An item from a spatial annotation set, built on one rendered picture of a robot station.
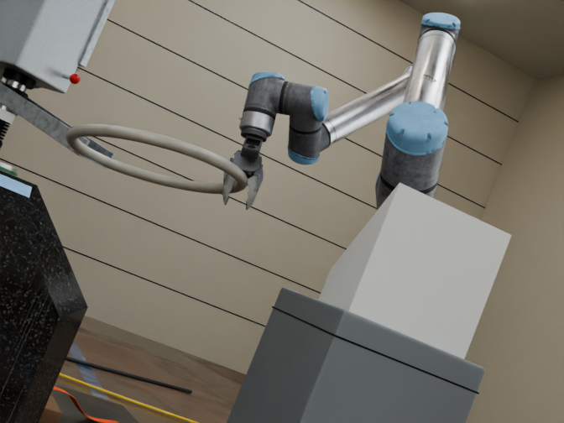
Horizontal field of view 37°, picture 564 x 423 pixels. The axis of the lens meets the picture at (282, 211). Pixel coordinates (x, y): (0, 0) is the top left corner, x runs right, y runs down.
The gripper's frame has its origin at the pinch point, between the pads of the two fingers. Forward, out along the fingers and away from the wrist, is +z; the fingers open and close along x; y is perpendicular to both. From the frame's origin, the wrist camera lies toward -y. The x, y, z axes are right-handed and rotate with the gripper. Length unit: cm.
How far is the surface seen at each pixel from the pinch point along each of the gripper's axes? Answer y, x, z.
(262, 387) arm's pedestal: -7.8, -17.4, 44.9
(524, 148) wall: 616, -222, -244
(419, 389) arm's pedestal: -23, -52, 37
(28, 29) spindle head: 16, 73, -40
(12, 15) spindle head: 21, 81, -45
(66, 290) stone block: -1.5, 36.8, 32.6
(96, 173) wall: 508, 172, -97
